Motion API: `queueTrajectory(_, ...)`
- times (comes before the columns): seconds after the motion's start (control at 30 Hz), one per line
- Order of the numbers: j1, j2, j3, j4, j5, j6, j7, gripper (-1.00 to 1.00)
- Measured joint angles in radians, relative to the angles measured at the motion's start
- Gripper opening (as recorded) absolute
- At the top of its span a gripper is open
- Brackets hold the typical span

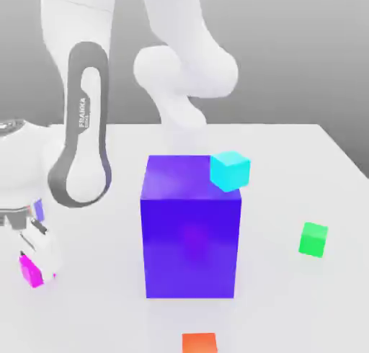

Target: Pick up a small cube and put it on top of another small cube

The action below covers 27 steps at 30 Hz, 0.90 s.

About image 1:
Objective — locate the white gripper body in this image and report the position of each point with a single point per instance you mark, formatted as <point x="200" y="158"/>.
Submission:
<point x="43" y="247"/>

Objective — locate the small magenta cube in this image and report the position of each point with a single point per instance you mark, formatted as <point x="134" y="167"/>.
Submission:
<point x="30" y="271"/>

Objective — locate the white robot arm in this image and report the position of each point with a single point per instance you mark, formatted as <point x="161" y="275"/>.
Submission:
<point x="86" y="162"/>

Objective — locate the small orange cube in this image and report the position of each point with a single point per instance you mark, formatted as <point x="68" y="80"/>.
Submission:
<point x="199" y="343"/>

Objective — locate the small cyan cube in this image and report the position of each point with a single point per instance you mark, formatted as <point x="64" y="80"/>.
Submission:
<point x="230" y="171"/>

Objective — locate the small green cube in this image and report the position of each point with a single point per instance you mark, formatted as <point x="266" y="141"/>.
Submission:
<point x="313" y="240"/>

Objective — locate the large blue box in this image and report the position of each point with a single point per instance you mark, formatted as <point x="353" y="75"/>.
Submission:
<point x="190" y="237"/>

